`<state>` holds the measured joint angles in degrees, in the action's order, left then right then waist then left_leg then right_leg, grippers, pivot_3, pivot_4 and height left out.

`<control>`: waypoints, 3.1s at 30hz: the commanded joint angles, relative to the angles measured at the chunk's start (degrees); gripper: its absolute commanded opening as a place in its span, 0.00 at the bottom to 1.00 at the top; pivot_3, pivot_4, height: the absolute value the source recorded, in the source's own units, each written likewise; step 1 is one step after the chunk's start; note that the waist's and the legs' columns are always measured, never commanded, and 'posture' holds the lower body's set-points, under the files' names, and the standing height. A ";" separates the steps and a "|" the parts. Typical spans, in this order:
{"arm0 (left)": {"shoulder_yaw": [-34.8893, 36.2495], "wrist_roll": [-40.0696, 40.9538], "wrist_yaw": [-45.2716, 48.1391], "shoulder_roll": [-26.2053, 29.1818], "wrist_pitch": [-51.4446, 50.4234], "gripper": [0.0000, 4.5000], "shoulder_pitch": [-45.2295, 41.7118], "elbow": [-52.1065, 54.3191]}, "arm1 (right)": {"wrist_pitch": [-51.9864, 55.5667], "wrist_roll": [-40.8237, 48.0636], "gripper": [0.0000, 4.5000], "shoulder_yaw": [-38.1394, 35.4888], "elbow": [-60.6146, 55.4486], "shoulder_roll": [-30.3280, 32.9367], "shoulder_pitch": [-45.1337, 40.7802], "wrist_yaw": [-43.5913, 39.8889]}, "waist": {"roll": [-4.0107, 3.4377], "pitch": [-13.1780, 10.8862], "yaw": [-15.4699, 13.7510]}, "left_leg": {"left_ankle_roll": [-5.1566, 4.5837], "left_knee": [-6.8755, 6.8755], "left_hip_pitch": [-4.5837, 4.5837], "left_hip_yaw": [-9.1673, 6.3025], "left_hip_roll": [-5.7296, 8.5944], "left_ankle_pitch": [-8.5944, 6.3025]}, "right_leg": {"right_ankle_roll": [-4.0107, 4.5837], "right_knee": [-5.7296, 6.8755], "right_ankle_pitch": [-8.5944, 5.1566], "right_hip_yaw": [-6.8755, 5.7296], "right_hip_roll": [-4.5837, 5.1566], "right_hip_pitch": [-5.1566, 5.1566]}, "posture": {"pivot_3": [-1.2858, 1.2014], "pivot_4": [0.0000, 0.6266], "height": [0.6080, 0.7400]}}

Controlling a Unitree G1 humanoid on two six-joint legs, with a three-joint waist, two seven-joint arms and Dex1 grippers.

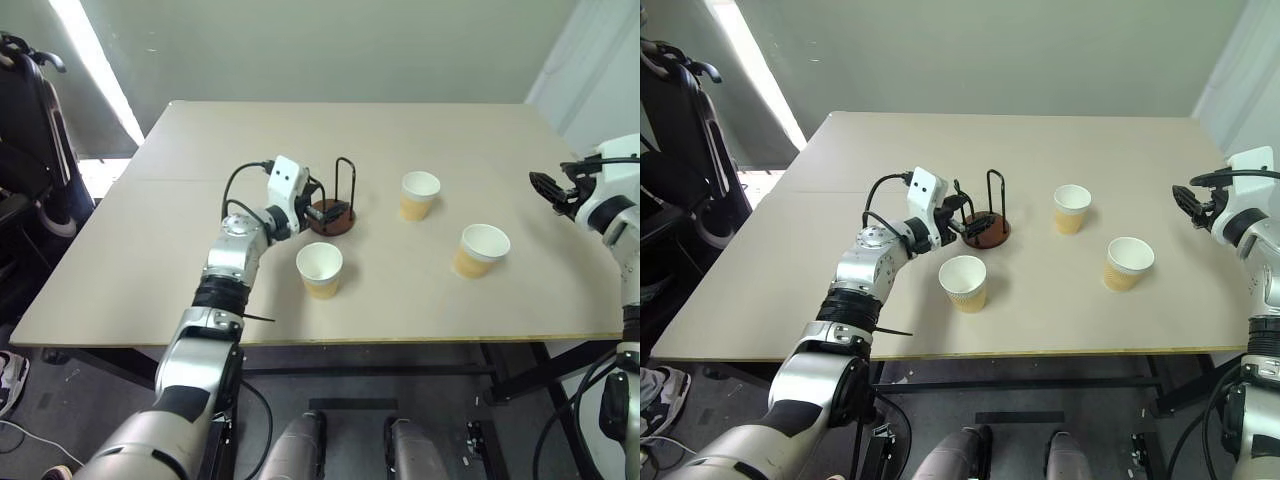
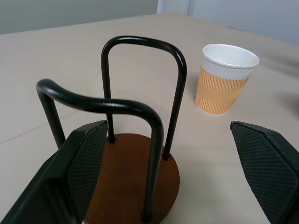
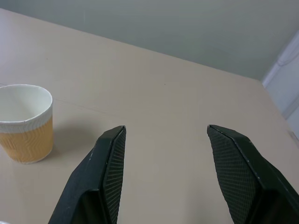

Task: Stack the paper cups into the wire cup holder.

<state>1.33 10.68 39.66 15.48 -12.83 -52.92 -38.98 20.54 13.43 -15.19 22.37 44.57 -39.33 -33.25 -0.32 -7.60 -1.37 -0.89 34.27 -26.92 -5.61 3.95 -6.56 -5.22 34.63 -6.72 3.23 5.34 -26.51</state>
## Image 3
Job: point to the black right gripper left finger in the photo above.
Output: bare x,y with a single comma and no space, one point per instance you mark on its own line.
93,177

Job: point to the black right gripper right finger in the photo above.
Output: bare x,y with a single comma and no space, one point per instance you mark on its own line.
236,168

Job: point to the orange ripple paper cup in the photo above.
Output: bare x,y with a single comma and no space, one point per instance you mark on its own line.
28,144

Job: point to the white door panel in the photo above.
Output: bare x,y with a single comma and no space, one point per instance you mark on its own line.
287,93

